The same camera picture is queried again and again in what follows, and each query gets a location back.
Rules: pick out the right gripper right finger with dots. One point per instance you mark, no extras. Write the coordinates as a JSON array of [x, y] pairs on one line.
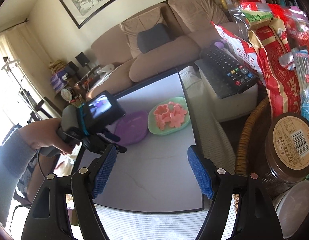
[[217, 185]]

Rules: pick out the brown sofa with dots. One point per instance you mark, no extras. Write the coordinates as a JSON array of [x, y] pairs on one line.
[[190, 22]]

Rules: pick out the black tv remote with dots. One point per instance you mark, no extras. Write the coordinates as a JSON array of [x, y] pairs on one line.
[[225, 74]]

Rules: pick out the striped table cloth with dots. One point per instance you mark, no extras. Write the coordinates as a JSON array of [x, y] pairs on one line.
[[130, 225]]

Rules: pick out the person left hand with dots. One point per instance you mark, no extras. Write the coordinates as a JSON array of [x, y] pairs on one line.
[[43, 133]]

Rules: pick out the red snack bag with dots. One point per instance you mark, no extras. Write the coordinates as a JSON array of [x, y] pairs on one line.
[[269, 39]]

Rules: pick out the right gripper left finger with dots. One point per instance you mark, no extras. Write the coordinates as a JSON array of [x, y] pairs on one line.
[[86, 184]]

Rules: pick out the wicker basket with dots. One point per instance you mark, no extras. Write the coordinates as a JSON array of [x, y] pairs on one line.
[[252, 138]]

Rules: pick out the white lid container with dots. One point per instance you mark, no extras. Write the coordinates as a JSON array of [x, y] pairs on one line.
[[292, 207]]

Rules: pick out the dark grey cushion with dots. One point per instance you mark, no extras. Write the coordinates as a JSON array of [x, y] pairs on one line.
[[155, 37]]

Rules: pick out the pink flower cutter in plate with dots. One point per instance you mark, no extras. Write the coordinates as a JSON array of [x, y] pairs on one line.
[[177, 119]]

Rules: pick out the green plastic plate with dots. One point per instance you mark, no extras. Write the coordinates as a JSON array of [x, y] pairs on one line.
[[176, 104]]

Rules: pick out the brown lid jar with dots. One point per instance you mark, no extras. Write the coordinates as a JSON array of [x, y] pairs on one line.
[[287, 148]]

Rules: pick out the white red text bag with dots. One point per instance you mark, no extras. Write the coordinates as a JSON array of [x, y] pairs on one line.
[[243, 50]]

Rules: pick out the purple plastic plate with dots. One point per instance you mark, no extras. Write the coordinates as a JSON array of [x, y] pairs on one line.
[[132, 128]]

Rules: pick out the black white storage box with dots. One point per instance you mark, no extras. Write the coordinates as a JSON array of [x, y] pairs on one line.
[[154, 175]]

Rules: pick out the white storage container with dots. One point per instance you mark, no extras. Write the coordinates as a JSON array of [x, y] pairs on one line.
[[224, 104]]

